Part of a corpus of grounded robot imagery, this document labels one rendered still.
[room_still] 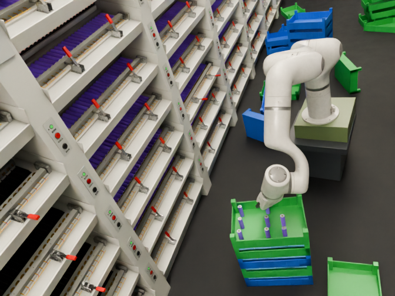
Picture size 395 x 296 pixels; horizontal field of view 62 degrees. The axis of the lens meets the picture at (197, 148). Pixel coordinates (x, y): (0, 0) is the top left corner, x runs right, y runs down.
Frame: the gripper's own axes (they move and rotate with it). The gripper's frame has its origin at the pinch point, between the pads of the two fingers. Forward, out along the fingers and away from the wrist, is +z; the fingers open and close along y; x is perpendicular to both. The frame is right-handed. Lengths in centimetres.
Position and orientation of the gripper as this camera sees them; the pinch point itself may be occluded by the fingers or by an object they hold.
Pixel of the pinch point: (267, 204)
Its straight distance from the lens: 142.8
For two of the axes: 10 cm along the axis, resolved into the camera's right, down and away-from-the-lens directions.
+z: 0.8, 4.6, 8.8
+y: 8.8, -4.4, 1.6
